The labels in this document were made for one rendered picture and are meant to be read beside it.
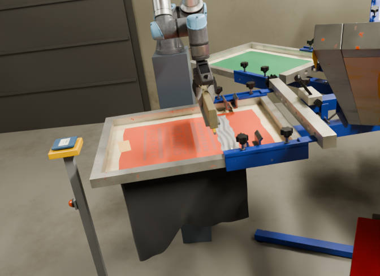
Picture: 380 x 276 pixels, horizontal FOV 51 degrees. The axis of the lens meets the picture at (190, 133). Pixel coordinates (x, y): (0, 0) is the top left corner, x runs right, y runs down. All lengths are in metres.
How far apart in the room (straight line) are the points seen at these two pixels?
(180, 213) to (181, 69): 0.79
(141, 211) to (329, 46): 1.16
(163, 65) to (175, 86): 0.13
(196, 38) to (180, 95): 0.62
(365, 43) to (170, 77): 1.59
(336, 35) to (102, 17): 3.85
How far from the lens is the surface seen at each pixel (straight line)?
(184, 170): 1.44
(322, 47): 0.60
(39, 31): 4.59
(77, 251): 2.80
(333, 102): 1.77
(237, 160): 1.44
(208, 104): 1.50
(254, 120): 1.80
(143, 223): 1.65
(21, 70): 4.78
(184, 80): 2.10
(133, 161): 1.59
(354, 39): 0.60
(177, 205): 1.61
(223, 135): 1.67
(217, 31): 4.30
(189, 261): 2.51
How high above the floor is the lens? 1.68
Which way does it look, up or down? 25 degrees down
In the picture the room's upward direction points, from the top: 8 degrees counter-clockwise
